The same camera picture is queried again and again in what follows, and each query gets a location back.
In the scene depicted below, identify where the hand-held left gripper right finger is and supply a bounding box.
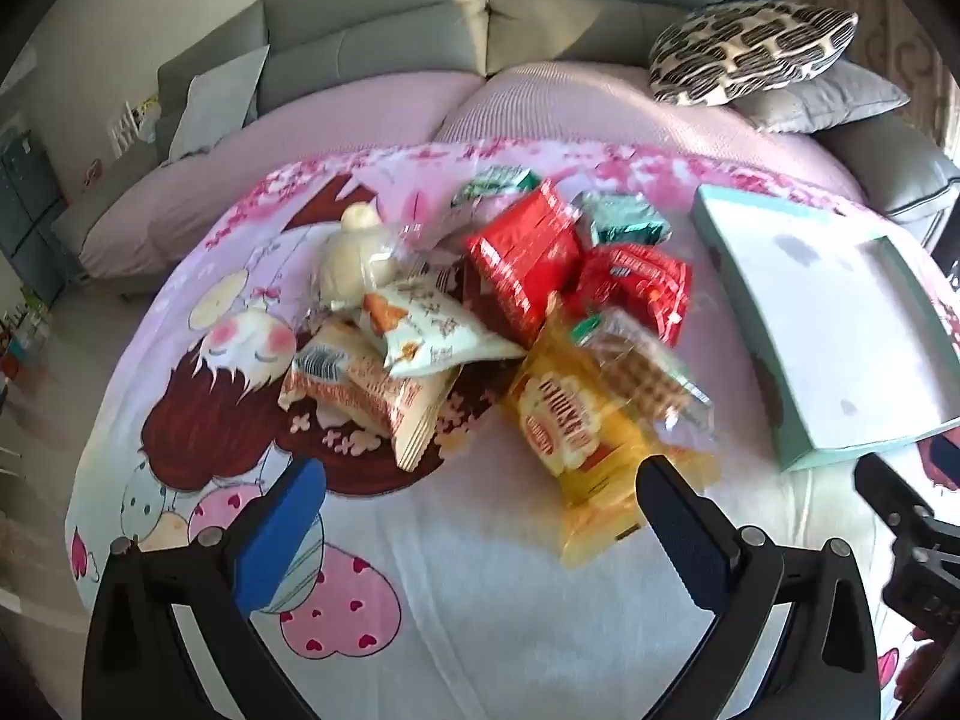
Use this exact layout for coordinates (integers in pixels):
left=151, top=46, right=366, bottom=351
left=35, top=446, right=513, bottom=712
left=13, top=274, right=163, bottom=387
left=634, top=454, right=882, bottom=720

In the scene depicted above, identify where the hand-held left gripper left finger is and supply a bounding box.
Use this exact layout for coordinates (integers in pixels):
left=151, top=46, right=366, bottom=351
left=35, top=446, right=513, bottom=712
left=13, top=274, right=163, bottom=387
left=81, top=456, right=331, bottom=720

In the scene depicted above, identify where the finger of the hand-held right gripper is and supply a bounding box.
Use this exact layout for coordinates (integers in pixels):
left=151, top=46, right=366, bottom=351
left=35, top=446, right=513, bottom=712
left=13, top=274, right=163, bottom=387
left=853, top=454, right=927, bottom=537
left=919, top=431, right=960, bottom=475

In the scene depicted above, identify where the yellow snack packet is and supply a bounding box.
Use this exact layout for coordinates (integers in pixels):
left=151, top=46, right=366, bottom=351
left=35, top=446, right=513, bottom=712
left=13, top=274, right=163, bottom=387
left=501, top=315, right=721, bottom=571

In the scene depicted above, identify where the clear waffle biscuit packet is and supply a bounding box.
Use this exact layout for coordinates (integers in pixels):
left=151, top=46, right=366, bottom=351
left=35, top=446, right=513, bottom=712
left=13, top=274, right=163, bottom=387
left=570, top=307, right=713, bottom=428

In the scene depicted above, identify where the orange and white snack packet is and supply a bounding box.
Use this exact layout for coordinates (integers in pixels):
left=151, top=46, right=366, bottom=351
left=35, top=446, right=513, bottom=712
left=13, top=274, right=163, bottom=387
left=279, top=319, right=458, bottom=473

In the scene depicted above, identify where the teal shallow box tray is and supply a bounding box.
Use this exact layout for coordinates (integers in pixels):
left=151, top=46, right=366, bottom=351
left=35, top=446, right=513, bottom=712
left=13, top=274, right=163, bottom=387
left=690, top=184, right=960, bottom=475

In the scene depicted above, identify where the red labelled snack packet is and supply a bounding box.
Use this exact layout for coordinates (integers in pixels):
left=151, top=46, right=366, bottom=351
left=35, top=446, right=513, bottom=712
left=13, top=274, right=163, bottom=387
left=570, top=244, right=695, bottom=350

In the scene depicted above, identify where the white packet with orange print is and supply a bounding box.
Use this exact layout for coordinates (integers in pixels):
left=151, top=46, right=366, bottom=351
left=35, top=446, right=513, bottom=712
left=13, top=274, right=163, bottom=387
left=356, top=277, right=530, bottom=380

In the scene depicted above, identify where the bun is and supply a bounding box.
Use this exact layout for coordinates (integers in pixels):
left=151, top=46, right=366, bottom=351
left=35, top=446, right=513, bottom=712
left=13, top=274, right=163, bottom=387
left=304, top=229, right=421, bottom=312

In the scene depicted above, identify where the red gold-patterned snack packet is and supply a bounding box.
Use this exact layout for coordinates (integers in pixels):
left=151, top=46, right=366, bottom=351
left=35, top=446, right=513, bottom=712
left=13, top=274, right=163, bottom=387
left=461, top=180, right=586, bottom=346

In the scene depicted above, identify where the teal foil snack packet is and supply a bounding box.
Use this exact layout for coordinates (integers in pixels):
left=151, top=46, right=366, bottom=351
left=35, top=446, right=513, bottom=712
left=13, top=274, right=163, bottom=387
left=574, top=191, right=672, bottom=248

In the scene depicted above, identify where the pale yellow jelly cup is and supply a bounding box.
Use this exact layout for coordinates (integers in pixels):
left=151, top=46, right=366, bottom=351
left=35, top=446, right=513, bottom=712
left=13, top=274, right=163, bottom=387
left=339, top=202, right=383, bottom=237

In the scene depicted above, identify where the pink cartoon printed blanket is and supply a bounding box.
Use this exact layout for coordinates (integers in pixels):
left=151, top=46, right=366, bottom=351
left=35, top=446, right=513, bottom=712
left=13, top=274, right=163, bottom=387
left=64, top=139, right=960, bottom=720

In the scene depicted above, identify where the grey leather cushion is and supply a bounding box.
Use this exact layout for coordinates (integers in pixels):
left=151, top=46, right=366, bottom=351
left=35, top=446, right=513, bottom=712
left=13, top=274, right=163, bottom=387
left=814, top=124, right=960, bottom=241

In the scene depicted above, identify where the pink quilted seat cover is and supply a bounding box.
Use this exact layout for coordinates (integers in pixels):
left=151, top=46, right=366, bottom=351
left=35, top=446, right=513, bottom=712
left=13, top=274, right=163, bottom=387
left=435, top=60, right=871, bottom=203
left=79, top=71, right=481, bottom=290

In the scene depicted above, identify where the grey fabric pillow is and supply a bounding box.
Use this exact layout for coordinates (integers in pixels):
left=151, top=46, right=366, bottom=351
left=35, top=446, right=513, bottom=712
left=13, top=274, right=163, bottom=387
left=739, top=60, right=912, bottom=136

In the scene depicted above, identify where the green biscuit packet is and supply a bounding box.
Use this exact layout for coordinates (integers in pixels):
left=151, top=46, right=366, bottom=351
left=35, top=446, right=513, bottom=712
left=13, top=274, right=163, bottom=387
left=450, top=165, right=542, bottom=220

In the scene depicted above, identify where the blue grey cabinet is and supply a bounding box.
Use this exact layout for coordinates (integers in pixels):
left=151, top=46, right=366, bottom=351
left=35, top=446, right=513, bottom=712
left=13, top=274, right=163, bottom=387
left=0, top=127, right=83, bottom=308

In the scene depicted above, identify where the small white rack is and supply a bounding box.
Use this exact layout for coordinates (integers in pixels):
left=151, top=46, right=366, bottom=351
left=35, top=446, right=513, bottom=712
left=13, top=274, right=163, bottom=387
left=109, top=94, right=162, bottom=158

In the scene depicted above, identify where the light grey pillow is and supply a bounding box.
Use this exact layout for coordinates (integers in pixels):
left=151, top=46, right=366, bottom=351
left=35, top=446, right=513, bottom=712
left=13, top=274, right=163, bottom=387
left=166, top=45, right=271, bottom=162

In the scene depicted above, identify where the brown patterned curtain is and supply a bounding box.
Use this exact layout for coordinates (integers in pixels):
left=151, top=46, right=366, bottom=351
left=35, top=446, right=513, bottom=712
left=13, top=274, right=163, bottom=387
left=801, top=0, right=960, bottom=143

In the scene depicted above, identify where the black and cream patterned pillow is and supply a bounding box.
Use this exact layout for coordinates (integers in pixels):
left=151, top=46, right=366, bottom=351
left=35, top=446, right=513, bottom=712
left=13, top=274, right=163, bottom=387
left=649, top=0, right=860, bottom=106

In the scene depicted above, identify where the grey sofa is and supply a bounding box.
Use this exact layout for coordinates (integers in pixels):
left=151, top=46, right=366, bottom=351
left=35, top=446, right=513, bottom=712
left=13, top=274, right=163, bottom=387
left=52, top=0, right=960, bottom=301

